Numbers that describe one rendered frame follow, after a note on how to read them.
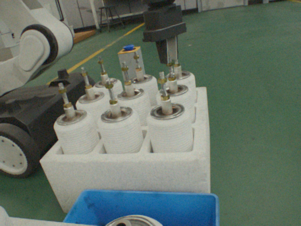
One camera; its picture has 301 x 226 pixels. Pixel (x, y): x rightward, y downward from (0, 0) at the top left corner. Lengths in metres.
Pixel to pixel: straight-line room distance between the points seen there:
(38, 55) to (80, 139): 0.41
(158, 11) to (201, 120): 0.28
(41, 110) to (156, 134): 0.55
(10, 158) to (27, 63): 0.33
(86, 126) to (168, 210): 0.26
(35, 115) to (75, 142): 0.36
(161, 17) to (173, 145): 0.27
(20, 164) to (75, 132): 0.39
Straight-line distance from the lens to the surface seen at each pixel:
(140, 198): 0.55
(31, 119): 0.92
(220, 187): 0.70
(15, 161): 0.95
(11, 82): 1.10
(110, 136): 0.55
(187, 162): 0.50
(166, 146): 0.52
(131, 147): 0.56
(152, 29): 0.56
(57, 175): 0.65
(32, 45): 0.92
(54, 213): 0.76
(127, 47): 0.92
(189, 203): 0.53
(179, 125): 0.50
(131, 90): 0.65
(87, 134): 0.60
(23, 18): 0.97
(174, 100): 0.60
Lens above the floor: 0.48
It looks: 26 degrees down
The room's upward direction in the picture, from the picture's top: 11 degrees counter-clockwise
